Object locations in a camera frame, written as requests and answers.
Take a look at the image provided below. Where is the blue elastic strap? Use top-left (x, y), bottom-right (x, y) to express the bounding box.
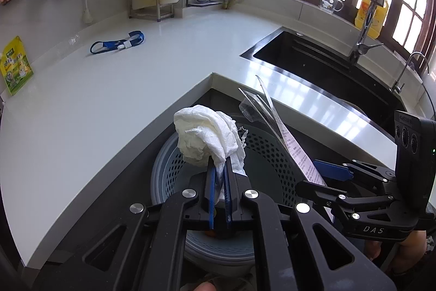
top-left (90, 30), bottom-right (145, 55)

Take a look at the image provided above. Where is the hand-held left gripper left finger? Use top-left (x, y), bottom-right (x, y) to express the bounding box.
top-left (32, 157), bottom-right (216, 291)

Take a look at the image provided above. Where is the clear plastic labelled package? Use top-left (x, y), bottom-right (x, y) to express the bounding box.
top-left (238, 74), bottom-right (328, 187)

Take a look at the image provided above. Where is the metal cutting board stand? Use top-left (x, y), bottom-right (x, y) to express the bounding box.
top-left (127, 0), bottom-right (175, 22)

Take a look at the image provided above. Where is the small curved metal faucet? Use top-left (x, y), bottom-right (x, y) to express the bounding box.
top-left (390, 52), bottom-right (430, 94)

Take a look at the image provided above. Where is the person's right hand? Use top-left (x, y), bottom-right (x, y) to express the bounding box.
top-left (370, 231), bottom-right (428, 274)

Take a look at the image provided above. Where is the clear glass mug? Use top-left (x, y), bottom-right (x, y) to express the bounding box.
top-left (319, 0), bottom-right (344, 12)

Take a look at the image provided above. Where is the yellow detergent bottle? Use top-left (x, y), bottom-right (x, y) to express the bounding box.
top-left (354, 0), bottom-right (389, 38)

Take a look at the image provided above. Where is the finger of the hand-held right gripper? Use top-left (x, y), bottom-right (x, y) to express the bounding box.
top-left (313, 159), bottom-right (396, 191)
top-left (295, 180), bottom-right (397, 210)

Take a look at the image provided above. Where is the grey perforated bin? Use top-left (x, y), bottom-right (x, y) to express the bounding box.
top-left (150, 127), bottom-right (336, 266)

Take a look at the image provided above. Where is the yellow green spout pouch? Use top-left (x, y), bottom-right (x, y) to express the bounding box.
top-left (0, 36), bottom-right (35, 97)

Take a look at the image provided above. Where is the white tissue paper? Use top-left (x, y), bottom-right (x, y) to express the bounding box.
top-left (173, 105), bottom-right (248, 206)

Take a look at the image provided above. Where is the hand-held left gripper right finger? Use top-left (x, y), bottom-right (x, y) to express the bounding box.
top-left (224, 157), bottom-right (397, 291)

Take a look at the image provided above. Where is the tall metal faucet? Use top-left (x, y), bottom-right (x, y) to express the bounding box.
top-left (347, 0), bottom-right (386, 64)

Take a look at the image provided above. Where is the dark kitchen sink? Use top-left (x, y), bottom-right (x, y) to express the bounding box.
top-left (239, 26), bottom-right (406, 138)

